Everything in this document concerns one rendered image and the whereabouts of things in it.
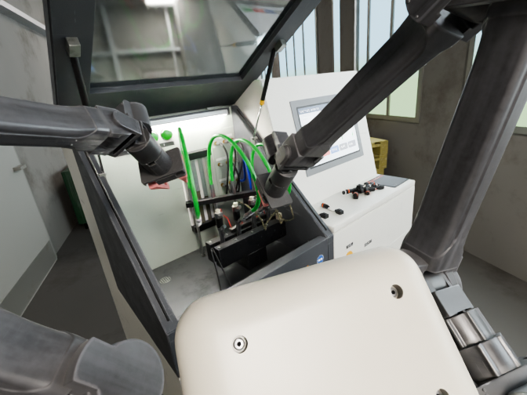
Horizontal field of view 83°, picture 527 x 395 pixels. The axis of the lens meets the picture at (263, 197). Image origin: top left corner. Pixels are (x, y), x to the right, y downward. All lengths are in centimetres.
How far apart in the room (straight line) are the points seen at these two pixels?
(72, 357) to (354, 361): 26
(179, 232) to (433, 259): 114
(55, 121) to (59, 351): 31
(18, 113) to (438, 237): 56
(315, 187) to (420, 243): 104
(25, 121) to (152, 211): 88
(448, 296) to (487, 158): 17
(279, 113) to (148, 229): 74
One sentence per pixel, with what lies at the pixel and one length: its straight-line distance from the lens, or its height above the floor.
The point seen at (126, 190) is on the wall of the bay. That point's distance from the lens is 127.
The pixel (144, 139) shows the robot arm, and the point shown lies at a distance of 64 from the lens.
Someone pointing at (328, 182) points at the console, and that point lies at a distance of 152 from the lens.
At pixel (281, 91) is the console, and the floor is 149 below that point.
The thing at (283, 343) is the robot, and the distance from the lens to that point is 22.
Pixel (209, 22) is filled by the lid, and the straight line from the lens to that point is 99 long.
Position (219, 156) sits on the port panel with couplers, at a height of 124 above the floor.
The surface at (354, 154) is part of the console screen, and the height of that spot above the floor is 113.
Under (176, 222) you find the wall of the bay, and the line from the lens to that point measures 138.
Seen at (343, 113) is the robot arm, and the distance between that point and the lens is 55.
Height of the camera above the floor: 153
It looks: 21 degrees down
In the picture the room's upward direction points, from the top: 6 degrees counter-clockwise
